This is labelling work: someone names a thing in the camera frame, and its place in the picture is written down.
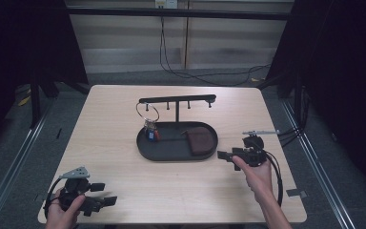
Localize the white wall socket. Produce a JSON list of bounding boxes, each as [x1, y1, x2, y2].
[[154, 0, 179, 10]]

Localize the hand-held gripper cable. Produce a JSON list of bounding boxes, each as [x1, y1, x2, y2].
[[43, 177, 64, 220], [264, 151, 284, 207]]

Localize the person's right hand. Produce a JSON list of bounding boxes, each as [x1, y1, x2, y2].
[[231, 155, 275, 205]]

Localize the grey tape piece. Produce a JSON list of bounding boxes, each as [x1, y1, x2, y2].
[[285, 188, 308, 198]]

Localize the black horizontal bar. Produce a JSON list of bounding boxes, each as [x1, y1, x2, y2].
[[66, 7, 294, 22]]

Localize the dark curtain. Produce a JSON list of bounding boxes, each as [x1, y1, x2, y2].
[[256, 0, 366, 192], [0, 0, 90, 160]]

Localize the black key rack with tray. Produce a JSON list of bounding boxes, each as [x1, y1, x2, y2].
[[135, 94, 219, 162]]

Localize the brown zip pouch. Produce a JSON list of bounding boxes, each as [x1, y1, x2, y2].
[[180, 126, 216, 157]]

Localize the black floor cables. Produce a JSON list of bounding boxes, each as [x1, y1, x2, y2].
[[276, 85, 311, 148]]

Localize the person's left hand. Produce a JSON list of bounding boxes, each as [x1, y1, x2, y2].
[[45, 188, 87, 229]]

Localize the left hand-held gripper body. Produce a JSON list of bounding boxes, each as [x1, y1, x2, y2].
[[57, 165, 107, 218]]

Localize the right hand-held gripper cable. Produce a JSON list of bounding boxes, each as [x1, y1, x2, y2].
[[264, 151, 284, 207]]

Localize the key bunch with coloured tags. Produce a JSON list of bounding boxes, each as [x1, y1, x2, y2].
[[135, 101, 162, 143]]

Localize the yellow floor tape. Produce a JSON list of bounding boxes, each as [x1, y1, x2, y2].
[[16, 94, 32, 108]]

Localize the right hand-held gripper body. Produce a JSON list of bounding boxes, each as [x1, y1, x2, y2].
[[231, 129, 281, 169]]

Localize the metal floor rail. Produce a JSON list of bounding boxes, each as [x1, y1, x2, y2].
[[0, 103, 56, 229], [279, 98, 356, 229]]

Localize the black metal stand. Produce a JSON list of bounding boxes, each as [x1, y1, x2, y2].
[[29, 74, 43, 129]]

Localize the black wall cable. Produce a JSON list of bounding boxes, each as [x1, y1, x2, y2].
[[159, 15, 272, 88]]

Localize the left hand-held gripper cable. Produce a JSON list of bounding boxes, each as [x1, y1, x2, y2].
[[43, 177, 64, 220]]

